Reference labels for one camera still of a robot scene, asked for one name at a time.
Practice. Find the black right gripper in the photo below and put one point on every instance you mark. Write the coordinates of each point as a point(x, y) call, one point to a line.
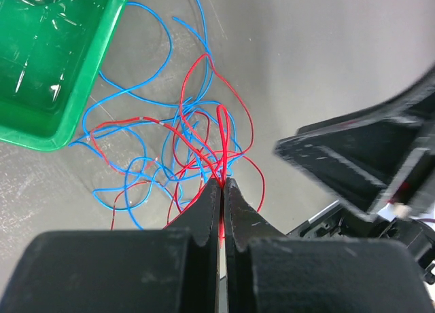
point(373, 157)

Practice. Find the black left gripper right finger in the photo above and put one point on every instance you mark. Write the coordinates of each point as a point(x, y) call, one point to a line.
point(267, 271)

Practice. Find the green plastic tray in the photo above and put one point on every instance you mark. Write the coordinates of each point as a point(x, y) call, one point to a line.
point(51, 53)

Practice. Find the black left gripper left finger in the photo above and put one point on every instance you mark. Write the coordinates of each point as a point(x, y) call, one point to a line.
point(174, 269)

